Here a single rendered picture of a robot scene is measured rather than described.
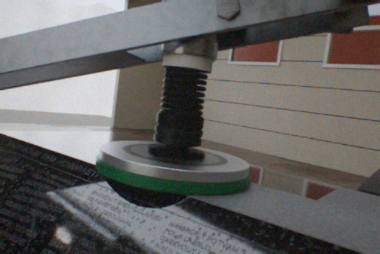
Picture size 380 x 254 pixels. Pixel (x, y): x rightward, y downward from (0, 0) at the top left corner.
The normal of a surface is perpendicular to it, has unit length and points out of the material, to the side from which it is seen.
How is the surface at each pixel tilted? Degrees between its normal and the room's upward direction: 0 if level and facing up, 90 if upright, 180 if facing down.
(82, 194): 45
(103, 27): 90
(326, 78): 90
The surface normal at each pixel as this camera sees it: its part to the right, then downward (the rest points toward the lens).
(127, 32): -0.22, 0.05
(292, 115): -0.67, -0.03
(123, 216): -0.30, -0.71
